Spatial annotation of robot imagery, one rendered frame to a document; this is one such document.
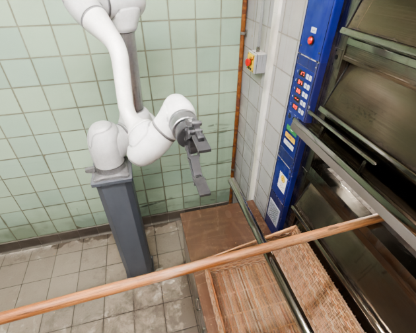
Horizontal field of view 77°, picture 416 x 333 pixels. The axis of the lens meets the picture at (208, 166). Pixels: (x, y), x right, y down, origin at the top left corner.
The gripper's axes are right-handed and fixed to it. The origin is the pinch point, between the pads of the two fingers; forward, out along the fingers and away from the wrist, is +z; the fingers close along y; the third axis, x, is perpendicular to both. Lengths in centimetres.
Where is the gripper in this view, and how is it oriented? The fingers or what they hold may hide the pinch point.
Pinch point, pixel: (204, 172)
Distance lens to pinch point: 64.1
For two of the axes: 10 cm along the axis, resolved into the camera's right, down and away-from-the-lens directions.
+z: 2.7, 5.9, -7.6
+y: 0.0, 7.9, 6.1
